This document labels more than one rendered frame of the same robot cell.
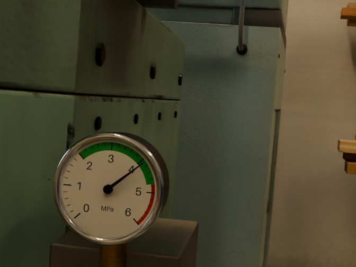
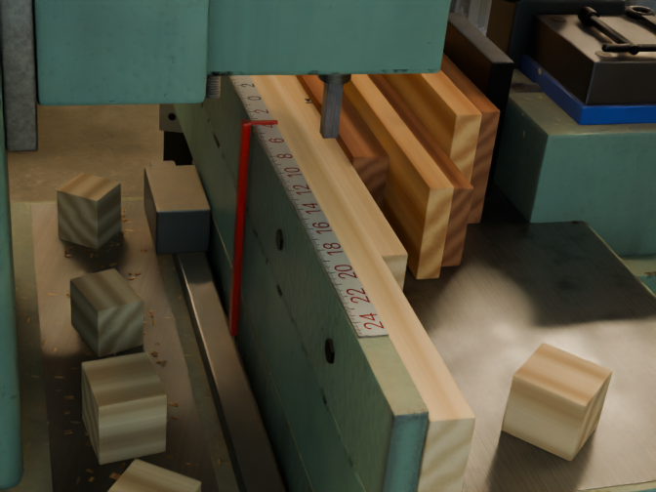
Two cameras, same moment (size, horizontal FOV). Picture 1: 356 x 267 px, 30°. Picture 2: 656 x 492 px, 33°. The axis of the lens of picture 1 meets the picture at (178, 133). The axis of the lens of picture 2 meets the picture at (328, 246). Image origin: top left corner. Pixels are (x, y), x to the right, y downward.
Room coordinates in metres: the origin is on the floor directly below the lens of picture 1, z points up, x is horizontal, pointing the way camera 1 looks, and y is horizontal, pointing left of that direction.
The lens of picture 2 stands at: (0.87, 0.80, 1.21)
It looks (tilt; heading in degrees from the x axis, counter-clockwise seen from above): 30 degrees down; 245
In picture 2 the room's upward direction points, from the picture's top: 6 degrees clockwise
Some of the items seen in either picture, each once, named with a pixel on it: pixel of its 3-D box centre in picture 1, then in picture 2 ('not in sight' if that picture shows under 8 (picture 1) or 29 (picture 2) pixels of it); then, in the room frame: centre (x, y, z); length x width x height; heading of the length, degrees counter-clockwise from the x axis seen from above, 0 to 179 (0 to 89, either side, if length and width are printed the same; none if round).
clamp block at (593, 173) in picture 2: not in sight; (582, 148); (0.43, 0.25, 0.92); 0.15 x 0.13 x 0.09; 83
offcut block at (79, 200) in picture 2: not in sight; (89, 210); (0.73, 0.09, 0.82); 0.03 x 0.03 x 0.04; 48
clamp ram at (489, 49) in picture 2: not in sight; (508, 102); (0.49, 0.24, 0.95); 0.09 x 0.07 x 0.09; 83
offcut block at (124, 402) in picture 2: not in sight; (123, 406); (0.75, 0.32, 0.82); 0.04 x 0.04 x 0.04; 1
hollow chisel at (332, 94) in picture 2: not in sight; (332, 95); (0.62, 0.27, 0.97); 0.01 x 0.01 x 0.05; 83
